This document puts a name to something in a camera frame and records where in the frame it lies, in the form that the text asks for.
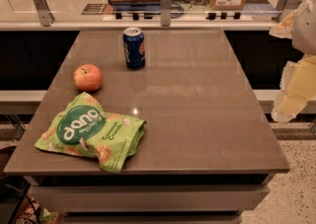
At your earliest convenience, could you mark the green rice chip bag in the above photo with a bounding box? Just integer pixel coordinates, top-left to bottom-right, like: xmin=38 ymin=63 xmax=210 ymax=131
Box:
xmin=35 ymin=92 xmax=145 ymax=173

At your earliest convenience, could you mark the snack box under table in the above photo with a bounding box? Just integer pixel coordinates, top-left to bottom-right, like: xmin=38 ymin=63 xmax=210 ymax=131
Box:
xmin=13 ymin=197 xmax=62 ymax=224

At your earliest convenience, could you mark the blue Pepsi can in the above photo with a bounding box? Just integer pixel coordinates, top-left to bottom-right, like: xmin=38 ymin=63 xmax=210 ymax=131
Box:
xmin=122 ymin=27 xmax=145 ymax=69

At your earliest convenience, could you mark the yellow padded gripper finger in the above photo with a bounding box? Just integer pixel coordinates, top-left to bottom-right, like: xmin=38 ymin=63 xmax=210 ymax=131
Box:
xmin=271 ymin=54 xmax=316 ymax=122
xmin=269 ymin=10 xmax=297 ymax=38

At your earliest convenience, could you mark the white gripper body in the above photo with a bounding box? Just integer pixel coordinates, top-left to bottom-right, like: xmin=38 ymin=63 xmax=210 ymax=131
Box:
xmin=292 ymin=0 xmax=316 ymax=54

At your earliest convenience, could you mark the middle metal glass bracket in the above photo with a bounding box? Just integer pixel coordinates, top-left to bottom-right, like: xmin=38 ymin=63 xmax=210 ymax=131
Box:
xmin=160 ymin=0 xmax=171 ymax=27

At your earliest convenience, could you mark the left metal glass bracket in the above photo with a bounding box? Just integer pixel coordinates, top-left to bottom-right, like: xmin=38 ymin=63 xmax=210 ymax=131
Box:
xmin=33 ymin=0 xmax=54 ymax=27

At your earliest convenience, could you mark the red apple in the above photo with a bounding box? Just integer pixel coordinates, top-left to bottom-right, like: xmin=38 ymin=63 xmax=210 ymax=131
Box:
xmin=73 ymin=64 xmax=103 ymax=92

